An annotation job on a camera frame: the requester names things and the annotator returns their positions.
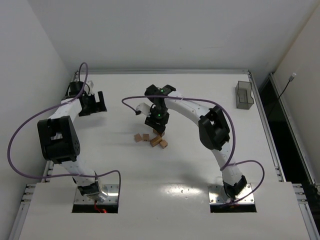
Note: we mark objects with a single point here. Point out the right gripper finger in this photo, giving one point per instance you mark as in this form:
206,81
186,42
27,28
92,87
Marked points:
162,133
155,129

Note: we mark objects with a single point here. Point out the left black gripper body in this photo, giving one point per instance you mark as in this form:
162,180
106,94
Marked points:
90,105

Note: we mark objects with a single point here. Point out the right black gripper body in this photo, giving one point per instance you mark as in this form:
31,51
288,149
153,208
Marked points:
157,124

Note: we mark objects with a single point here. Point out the grey translucent plastic bin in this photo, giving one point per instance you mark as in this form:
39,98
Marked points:
243,95

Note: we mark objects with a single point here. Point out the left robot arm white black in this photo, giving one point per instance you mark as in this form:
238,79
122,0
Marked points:
59,141

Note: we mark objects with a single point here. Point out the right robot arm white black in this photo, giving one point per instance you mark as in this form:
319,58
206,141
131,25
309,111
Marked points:
214,131

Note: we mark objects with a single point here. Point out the light wood cube with letter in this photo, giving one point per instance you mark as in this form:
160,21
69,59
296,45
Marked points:
145,137

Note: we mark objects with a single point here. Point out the light wood cube right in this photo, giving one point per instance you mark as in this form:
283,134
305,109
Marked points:
163,144

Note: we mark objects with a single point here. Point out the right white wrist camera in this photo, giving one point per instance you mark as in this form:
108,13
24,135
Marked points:
143,108

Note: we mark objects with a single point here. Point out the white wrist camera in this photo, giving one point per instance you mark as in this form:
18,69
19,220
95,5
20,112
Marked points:
90,87
143,108

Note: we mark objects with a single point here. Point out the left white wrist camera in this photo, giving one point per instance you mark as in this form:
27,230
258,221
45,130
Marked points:
90,87

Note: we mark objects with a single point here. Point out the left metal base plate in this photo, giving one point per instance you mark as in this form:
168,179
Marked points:
108,195

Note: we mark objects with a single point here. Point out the metal base plate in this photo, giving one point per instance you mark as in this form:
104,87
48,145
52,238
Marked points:
108,195
217,195

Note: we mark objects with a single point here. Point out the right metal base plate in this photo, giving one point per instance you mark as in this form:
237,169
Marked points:
217,195

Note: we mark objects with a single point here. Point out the aluminium table frame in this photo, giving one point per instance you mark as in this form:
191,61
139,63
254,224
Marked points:
164,192

